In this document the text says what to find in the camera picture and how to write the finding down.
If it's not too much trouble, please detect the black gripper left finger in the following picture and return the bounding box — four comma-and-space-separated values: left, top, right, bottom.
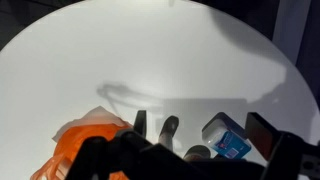
132, 109, 148, 137

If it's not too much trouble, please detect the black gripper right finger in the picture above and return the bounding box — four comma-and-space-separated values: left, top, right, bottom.
245, 112, 303, 168

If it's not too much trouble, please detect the orange plastic bag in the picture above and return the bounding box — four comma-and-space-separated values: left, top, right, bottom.
29, 122, 134, 180

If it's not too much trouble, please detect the amber bottle white cap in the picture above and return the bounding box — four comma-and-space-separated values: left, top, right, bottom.
183, 144, 212, 161

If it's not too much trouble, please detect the blue and white box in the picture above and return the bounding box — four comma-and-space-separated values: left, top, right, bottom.
201, 111, 253, 160

